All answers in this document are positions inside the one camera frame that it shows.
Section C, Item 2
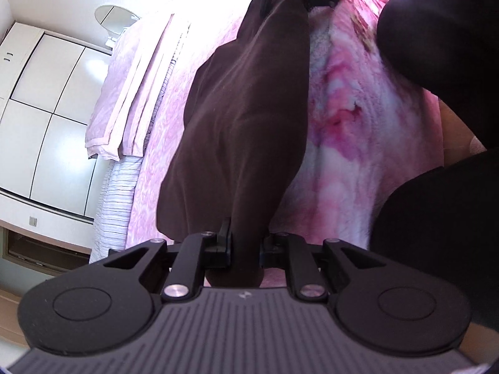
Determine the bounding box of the white striped rolled quilt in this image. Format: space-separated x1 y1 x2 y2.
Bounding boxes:
89 39 186 263

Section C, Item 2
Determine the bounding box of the pink floral blanket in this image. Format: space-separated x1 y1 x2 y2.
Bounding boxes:
125 0 449 289

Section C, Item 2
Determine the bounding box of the round white table mirror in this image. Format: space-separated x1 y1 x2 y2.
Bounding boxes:
94 5 140 45

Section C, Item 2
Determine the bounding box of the person's black-trousered leg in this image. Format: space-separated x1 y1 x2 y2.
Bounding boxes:
368 148 499 324
376 0 499 152

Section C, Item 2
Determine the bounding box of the dark brown shirt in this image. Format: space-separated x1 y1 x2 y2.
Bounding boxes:
156 0 312 289

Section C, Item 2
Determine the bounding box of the white wardrobe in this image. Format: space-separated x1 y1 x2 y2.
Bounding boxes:
0 21 115 219

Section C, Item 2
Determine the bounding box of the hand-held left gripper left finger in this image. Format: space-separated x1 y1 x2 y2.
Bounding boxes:
103 219 235 303

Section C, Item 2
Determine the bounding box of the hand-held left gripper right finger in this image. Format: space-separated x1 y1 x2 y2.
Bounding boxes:
259 232 383 301

